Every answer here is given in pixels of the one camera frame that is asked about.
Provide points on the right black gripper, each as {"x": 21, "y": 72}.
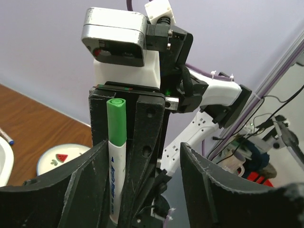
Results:
{"x": 150, "y": 107}

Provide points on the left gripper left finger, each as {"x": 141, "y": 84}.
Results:
{"x": 74, "y": 195}

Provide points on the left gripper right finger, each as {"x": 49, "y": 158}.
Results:
{"x": 216, "y": 198}

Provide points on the white marker pen green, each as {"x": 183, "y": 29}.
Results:
{"x": 117, "y": 163}

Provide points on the white marker pen blue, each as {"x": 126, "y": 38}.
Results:
{"x": 6, "y": 137}

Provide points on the green pen cap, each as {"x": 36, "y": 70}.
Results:
{"x": 116, "y": 120}

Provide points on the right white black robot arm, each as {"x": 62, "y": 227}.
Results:
{"x": 222, "y": 102}

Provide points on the watermelon pattern plate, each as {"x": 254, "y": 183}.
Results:
{"x": 59, "y": 155}

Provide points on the white plastic dish basket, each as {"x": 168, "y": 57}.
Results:
{"x": 6, "y": 162}

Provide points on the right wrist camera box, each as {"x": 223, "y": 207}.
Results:
{"x": 116, "y": 40}

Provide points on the aluminium rail frame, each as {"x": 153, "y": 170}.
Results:
{"x": 289, "y": 58}

